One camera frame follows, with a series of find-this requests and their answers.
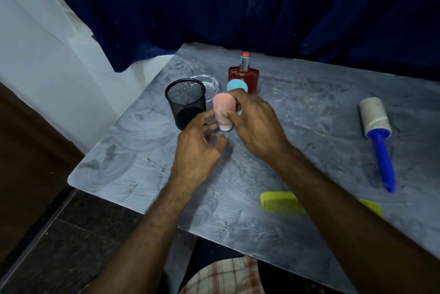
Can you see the person's left hand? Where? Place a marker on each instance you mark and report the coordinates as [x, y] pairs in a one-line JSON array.
[[196, 156]]

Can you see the person's right hand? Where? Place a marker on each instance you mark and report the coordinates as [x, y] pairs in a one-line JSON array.
[[257, 125]]

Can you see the pink bottle white cap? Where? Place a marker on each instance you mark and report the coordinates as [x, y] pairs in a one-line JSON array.
[[221, 109]]

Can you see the light blue bottle white cap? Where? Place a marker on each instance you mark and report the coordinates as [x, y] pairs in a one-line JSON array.
[[236, 85]]

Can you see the red perfume bottle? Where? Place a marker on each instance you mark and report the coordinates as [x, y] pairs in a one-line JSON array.
[[245, 75]]

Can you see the black mesh cup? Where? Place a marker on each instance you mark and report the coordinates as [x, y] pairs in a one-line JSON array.
[[185, 103]]

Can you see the clear glass ashtray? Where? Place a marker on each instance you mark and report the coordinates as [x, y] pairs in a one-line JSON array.
[[211, 87]]

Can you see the yellow-green comb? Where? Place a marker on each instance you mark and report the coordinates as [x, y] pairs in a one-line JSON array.
[[280, 202]]

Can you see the white lint roll refill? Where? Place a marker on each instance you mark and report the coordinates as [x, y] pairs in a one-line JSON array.
[[374, 115]]

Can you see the person's left forearm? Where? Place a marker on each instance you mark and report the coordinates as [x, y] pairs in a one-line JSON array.
[[137, 245]]

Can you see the person's right forearm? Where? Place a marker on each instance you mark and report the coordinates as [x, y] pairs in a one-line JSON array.
[[357, 225]]

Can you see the dark blue curtain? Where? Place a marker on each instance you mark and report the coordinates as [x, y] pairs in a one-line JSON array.
[[240, 4]]

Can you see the plaid shirt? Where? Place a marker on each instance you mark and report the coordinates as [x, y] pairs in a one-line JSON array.
[[223, 276]]

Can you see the brown wooden panel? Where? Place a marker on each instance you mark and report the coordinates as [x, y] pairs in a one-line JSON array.
[[31, 166]]

